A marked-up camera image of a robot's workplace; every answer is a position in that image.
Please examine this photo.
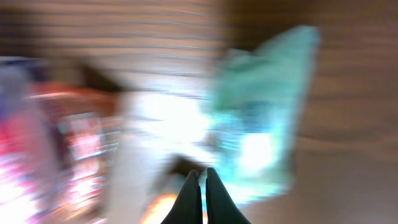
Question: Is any small orange snack box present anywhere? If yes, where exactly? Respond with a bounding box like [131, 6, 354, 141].
[138, 192, 209, 224]

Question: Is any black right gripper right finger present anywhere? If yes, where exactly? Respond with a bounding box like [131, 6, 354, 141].
[206, 167, 250, 224]

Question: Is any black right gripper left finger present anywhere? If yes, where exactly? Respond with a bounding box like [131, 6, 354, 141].
[161, 170, 203, 224]

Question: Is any red orange candy bar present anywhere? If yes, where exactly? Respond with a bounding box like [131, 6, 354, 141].
[33, 82, 119, 223]

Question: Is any red purple snack packet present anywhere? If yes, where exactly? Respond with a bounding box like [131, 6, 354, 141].
[1, 58, 58, 224]

